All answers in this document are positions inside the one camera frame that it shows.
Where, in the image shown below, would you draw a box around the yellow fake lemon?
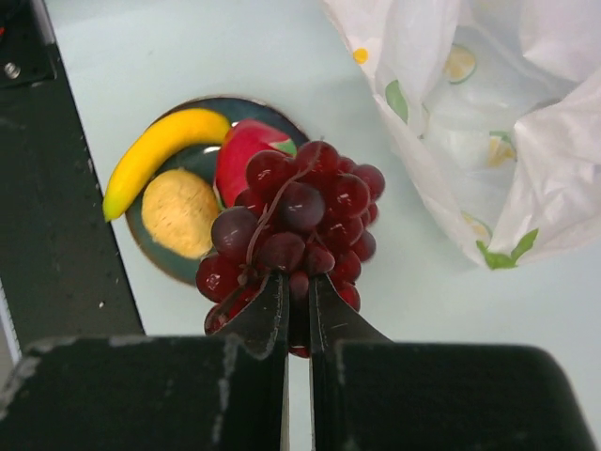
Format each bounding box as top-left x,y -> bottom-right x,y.
102,108 -> 231,222

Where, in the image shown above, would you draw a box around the white printed plastic bag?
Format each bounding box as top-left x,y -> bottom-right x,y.
324,1 -> 600,270

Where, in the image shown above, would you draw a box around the dark blue ceramic plate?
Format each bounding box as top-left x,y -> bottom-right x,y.
125,96 -> 309,287

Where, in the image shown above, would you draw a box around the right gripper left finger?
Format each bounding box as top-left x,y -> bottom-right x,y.
1,273 -> 289,450

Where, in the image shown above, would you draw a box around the dark red fake grapes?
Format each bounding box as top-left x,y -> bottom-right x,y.
196,141 -> 385,358

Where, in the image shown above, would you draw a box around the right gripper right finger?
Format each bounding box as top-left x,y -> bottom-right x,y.
309,276 -> 595,450

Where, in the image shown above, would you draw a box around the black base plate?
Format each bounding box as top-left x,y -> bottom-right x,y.
1,1 -> 143,353

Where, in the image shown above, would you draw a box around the yellow fake pear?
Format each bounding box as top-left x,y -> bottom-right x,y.
141,168 -> 220,259

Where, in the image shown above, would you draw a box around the red fake dragon fruit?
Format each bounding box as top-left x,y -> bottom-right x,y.
213,118 -> 297,208

